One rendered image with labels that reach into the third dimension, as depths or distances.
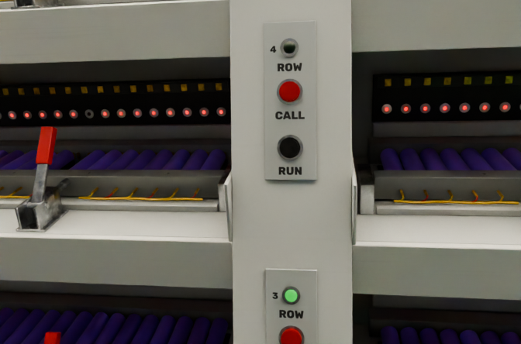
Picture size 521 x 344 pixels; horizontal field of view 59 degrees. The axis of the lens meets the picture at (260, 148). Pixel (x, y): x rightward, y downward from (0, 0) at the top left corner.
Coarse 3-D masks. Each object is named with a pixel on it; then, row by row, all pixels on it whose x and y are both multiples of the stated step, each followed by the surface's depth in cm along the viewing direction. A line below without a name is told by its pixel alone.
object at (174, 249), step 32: (0, 128) 58; (32, 128) 58; (64, 128) 57; (96, 128) 56; (128, 128) 56; (160, 128) 55; (192, 128) 55; (224, 128) 54; (224, 192) 36; (0, 224) 42; (64, 224) 41; (96, 224) 41; (128, 224) 41; (160, 224) 40; (192, 224) 40; (224, 224) 40; (0, 256) 41; (32, 256) 40; (64, 256) 40; (96, 256) 39; (128, 256) 39; (160, 256) 38; (192, 256) 38; (224, 256) 38
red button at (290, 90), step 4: (284, 84) 36; (288, 84) 35; (292, 84) 35; (296, 84) 35; (280, 88) 36; (284, 88) 36; (288, 88) 35; (292, 88) 35; (296, 88) 35; (280, 92) 36; (284, 92) 36; (288, 92) 35; (292, 92) 35; (296, 92) 35; (280, 96) 36; (284, 96) 36; (288, 96) 35; (292, 96) 35; (296, 96) 35; (284, 100) 36; (288, 100) 35; (292, 100) 36
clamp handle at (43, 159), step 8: (48, 128) 43; (40, 136) 43; (48, 136) 42; (40, 144) 42; (48, 144) 42; (40, 152) 42; (48, 152) 42; (40, 160) 42; (48, 160) 42; (40, 168) 42; (48, 168) 42; (40, 176) 42; (40, 184) 42; (40, 192) 41; (32, 200) 41; (40, 200) 41
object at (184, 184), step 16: (0, 176) 47; (16, 176) 47; (32, 176) 46; (48, 176) 46; (64, 176) 46; (80, 176) 46; (96, 176) 46; (112, 176) 45; (128, 176) 45; (144, 176) 45; (160, 176) 45; (176, 176) 44; (192, 176) 44; (208, 176) 44; (0, 192) 48; (16, 192) 47; (32, 192) 47; (64, 192) 47; (80, 192) 46; (96, 192) 46; (112, 192) 44; (128, 192) 46; (144, 192) 45; (160, 192) 45; (176, 192) 44; (192, 192) 45; (208, 192) 44
